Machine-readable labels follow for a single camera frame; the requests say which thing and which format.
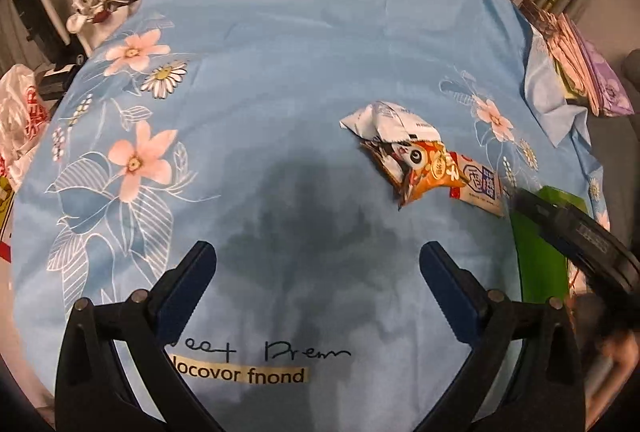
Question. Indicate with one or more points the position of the blue floral tablecloth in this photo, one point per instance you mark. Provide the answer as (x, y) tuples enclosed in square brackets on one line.
[(221, 121)]

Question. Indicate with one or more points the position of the white red plastic bag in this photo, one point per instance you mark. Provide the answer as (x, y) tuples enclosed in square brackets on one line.
[(24, 119)]

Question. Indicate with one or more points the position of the stack of folded cloths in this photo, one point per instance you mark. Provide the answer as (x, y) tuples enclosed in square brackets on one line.
[(586, 77)]

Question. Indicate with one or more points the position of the white blue snack bag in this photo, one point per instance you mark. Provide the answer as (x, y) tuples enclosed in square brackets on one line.
[(387, 122)]

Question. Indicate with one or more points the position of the white red rice cracker pack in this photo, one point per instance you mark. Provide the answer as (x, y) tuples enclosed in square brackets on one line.
[(482, 190)]

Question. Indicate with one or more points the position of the green cardboard box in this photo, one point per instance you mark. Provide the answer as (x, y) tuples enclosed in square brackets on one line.
[(544, 273)]

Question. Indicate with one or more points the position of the orange panda snack bag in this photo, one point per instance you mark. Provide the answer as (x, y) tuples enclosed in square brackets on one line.
[(414, 168)]

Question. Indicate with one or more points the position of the person's hand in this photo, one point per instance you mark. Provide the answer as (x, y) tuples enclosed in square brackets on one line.
[(609, 351)]

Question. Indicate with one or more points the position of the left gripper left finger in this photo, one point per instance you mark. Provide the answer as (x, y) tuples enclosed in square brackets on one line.
[(92, 391)]

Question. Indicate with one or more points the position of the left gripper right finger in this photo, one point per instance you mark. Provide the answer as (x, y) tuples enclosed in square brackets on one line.
[(546, 389)]

